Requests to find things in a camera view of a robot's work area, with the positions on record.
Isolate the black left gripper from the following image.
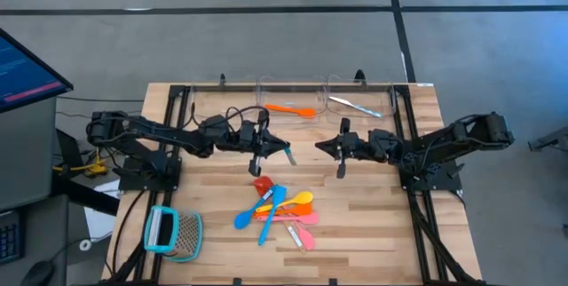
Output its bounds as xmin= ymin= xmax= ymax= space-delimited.
xmin=239 ymin=111 xmax=292 ymax=177

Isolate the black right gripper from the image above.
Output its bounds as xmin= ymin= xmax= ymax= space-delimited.
xmin=314 ymin=118 xmax=370 ymax=179

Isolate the green-handled table knife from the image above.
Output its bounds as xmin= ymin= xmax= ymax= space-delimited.
xmin=282 ymin=146 xmax=298 ymax=167

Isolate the light blue silicone spatula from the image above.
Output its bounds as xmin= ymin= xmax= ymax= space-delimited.
xmin=257 ymin=185 xmax=288 ymax=248

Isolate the yellow silicone spoon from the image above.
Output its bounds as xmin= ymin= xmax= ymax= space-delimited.
xmin=255 ymin=190 xmax=315 ymax=214

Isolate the orange wide silicone spatula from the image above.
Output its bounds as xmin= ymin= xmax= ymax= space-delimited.
xmin=252 ymin=203 xmax=314 ymax=218

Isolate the pink square-headed silicone spatula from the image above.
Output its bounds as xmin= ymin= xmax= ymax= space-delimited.
xmin=256 ymin=212 xmax=320 ymax=226

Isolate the blue silicone spoon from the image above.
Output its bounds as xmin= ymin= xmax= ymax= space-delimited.
xmin=233 ymin=187 xmax=275 ymax=231

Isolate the clear plastic bin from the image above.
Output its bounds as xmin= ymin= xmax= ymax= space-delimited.
xmin=326 ymin=75 xmax=396 ymax=126
xmin=256 ymin=75 xmax=328 ymax=126
xmin=189 ymin=75 xmax=259 ymax=126

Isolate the pink round-headed silicone spatula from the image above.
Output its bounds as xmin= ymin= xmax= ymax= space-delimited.
xmin=292 ymin=222 xmax=317 ymax=252

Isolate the teal framed box grater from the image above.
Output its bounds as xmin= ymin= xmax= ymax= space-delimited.
xmin=143 ymin=204 xmax=204 ymax=264

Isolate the white sheet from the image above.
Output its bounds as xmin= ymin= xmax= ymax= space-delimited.
xmin=83 ymin=179 xmax=122 ymax=242

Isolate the black desk beam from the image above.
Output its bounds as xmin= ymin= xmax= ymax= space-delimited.
xmin=51 ymin=174 xmax=121 ymax=217

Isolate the grey desk cabinet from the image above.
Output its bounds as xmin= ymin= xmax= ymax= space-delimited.
xmin=0 ymin=96 xmax=59 ymax=212

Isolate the black computer monitor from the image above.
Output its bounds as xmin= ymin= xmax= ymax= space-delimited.
xmin=0 ymin=28 xmax=75 ymax=115

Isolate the black computer mouse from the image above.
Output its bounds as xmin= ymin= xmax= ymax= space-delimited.
xmin=20 ymin=258 xmax=57 ymax=286

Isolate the black keyboard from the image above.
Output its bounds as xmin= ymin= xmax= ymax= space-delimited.
xmin=0 ymin=209 xmax=26 ymax=265

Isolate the red spatula wooden handle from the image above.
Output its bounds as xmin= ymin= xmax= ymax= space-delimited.
xmin=252 ymin=175 xmax=306 ymax=254

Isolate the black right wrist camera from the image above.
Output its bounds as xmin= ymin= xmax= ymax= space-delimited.
xmin=370 ymin=128 xmax=396 ymax=150

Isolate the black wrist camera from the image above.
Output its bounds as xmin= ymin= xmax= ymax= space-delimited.
xmin=370 ymin=128 xmax=396 ymax=150
xmin=199 ymin=115 xmax=230 ymax=135

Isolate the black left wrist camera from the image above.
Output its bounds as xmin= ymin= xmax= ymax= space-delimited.
xmin=199 ymin=115 xmax=230 ymax=135

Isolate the black aluminium table frame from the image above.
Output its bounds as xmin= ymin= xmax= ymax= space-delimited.
xmin=104 ymin=82 xmax=485 ymax=286

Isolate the black power cable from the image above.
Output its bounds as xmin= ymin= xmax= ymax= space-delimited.
xmin=110 ymin=190 xmax=147 ymax=278

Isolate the yellow cable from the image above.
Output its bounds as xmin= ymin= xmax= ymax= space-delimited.
xmin=52 ymin=150 xmax=107 ymax=177

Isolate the black floor cable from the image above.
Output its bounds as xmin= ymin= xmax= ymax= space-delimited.
xmin=55 ymin=110 xmax=143 ymax=122
xmin=55 ymin=95 xmax=146 ymax=103

